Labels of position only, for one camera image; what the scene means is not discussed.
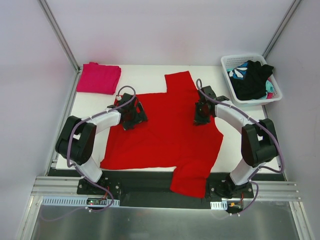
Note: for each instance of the white cable duct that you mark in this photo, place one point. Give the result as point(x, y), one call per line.
point(66, 201)
point(219, 205)

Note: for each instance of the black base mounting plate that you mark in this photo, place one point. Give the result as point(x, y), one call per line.
point(152, 189)

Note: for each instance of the aluminium frame post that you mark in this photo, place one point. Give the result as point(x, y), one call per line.
point(290, 12)
point(59, 34)

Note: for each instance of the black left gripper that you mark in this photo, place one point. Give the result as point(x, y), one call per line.
point(136, 115)

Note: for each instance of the right aluminium frame post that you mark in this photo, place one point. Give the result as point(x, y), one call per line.
point(290, 12)

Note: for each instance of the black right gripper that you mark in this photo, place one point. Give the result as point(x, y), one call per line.
point(200, 115)

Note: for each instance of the left white cable duct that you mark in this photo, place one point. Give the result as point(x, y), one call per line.
point(66, 201)

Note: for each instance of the left aluminium frame post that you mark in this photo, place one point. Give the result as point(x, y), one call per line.
point(59, 34)

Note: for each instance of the aluminium rail left side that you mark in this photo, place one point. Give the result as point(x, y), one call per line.
point(55, 185)

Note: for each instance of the aluminium rail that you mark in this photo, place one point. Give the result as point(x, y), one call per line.
point(55, 185)
point(277, 191)

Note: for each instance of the black t shirt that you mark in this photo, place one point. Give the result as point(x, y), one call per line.
point(252, 80)

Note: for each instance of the folded magenta t shirt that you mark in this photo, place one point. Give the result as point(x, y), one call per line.
point(99, 79)

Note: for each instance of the aluminium rail right side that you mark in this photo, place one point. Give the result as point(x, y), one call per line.
point(277, 191)

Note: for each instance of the right white cable duct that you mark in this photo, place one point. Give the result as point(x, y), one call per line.
point(219, 205)

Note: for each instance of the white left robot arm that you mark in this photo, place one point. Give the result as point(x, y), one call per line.
point(76, 140)

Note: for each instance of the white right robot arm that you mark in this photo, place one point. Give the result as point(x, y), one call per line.
point(259, 143)

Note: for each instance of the red t shirt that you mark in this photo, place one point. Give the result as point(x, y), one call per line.
point(169, 138)

